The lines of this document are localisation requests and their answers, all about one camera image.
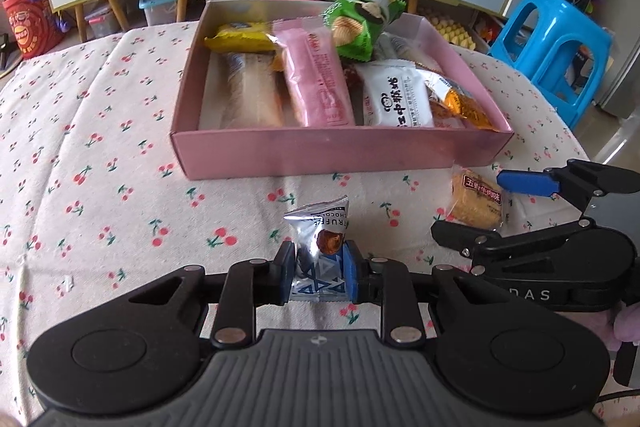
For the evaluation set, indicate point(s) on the silver truffle chocolate pack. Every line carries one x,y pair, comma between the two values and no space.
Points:
319,235

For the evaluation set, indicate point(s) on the clear rice cracker pack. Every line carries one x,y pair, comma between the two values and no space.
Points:
254,99

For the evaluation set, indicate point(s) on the blue plastic stool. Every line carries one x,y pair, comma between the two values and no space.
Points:
541,39

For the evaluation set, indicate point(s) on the cherry print tablecloth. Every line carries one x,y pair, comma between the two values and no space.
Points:
94,202

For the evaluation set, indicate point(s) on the green chips snack pack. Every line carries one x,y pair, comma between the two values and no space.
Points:
355,25

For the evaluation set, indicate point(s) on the yellow egg tray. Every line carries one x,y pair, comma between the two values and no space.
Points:
452,31

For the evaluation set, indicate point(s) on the red drum toy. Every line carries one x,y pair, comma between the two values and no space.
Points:
33,26

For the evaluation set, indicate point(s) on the pink cardboard box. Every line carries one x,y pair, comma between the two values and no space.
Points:
207,151

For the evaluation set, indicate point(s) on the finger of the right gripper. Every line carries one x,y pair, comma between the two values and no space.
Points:
528,182
457,237

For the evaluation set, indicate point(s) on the golden snack pack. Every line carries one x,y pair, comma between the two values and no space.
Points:
455,102

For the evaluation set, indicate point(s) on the pink wafer snack pack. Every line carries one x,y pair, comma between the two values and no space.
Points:
313,73

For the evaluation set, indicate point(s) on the white monkey biscuit pack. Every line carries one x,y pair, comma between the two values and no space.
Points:
394,94

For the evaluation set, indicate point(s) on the brown cracker pack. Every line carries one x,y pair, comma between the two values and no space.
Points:
475,201

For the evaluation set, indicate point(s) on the clear storage bin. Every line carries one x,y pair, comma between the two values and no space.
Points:
158,12

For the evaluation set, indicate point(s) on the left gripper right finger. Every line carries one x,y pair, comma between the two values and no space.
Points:
387,284

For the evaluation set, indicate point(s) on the yellow biscuit snack pack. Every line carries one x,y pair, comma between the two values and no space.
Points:
242,38

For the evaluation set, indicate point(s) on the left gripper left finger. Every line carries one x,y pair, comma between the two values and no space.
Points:
249,285

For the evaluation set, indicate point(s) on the pink gloved right hand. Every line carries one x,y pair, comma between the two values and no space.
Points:
622,326

